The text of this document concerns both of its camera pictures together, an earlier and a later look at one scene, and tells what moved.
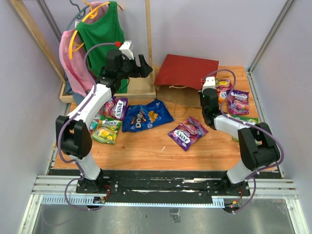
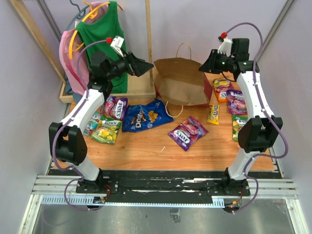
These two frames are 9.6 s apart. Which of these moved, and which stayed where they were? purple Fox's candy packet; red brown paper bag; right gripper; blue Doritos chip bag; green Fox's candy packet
Moved: right gripper; red brown paper bag
Stayed: blue Doritos chip bag; purple Fox's candy packet; green Fox's candy packet
